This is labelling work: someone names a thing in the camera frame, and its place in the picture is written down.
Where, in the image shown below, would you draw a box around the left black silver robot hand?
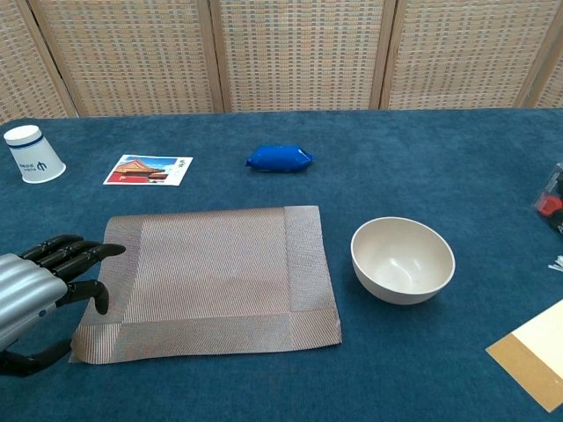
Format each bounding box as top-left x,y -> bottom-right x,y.
0,234 -> 127,378

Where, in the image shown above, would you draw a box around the grey woven placemat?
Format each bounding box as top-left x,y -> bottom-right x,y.
69,205 -> 343,365

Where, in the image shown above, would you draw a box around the white bowl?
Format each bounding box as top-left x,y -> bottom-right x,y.
350,215 -> 457,306

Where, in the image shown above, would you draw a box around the white paper cup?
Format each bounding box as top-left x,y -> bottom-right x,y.
3,124 -> 67,185

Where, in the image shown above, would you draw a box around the red palace postcard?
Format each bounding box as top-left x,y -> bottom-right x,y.
103,154 -> 194,187

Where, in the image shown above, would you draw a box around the blue foil packet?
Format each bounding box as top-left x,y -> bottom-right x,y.
245,145 -> 316,173

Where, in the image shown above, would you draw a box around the bamboo folding screen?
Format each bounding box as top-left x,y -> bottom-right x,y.
0,0 -> 563,125

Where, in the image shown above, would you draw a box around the blue felt table cover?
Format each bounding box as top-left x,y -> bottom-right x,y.
0,107 -> 563,422

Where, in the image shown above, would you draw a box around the white and brown card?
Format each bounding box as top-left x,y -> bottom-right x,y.
486,298 -> 563,413

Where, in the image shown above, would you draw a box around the red black object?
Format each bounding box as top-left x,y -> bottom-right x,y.
530,162 -> 563,238

